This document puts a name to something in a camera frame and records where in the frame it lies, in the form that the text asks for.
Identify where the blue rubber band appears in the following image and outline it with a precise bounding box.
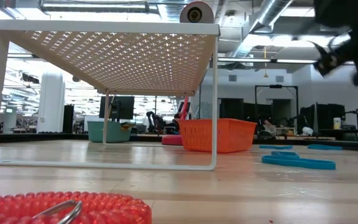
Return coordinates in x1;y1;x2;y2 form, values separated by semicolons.
271;151;300;158
307;144;344;151
259;144;293;151

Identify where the blue plastic hanger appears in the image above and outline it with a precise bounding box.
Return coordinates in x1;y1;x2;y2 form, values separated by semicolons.
261;154;337;171

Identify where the orange plastic basket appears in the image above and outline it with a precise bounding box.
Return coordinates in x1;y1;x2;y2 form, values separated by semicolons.
177;118;257;154

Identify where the teal plastic bin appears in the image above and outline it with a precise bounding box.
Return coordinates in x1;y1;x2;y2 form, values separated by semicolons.
87;120;133;143

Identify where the orange coil keychain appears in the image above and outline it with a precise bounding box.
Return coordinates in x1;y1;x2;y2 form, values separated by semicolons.
0;191;153;224

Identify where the red desk lamp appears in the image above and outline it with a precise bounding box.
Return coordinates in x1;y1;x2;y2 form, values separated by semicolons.
162;1;215;146

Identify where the ceiling light strip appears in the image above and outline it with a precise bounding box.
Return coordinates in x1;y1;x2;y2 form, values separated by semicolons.
218;57;354;65

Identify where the person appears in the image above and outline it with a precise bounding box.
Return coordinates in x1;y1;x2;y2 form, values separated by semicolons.
258;119;279;138

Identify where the black background monitor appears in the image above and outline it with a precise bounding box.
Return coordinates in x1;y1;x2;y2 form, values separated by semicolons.
99;95;135;121

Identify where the white perforated shelf riser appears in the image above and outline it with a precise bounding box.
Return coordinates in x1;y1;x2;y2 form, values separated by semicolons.
0;19;221;172

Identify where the black tall cabinet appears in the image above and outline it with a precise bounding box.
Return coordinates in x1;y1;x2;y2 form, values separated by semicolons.
62;105;75;134

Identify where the white column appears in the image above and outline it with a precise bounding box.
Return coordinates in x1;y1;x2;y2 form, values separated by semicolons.
37;72;66;134

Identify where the black gantry frame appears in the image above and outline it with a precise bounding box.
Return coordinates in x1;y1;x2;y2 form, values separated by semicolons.
254;84;300;131

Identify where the silver ventilation duct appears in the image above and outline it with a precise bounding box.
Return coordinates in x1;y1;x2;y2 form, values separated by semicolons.
228;0;295;58

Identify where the black aluminium table frame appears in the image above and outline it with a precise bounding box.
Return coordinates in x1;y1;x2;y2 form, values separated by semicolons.
0;133;358;153

